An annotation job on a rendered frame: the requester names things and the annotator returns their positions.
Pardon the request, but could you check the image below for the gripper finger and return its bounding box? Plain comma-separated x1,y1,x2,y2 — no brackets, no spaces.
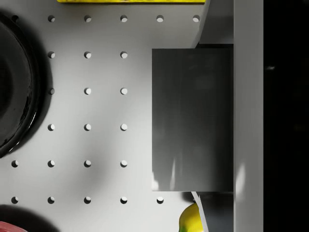
193,0,234,49
191,191,234,232

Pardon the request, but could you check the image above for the grey cube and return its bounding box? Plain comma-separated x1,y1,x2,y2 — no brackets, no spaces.
152,48,234,192

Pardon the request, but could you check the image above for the banana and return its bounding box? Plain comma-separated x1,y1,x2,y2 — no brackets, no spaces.
179,203,203,232

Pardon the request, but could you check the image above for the yellow basket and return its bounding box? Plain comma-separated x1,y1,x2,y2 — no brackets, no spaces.
57,0,206,4

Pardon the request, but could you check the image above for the red plate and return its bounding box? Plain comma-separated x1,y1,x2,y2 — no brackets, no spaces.
0,220,22,232

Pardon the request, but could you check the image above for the black plate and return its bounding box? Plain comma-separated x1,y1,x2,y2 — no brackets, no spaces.
0,13,41,159

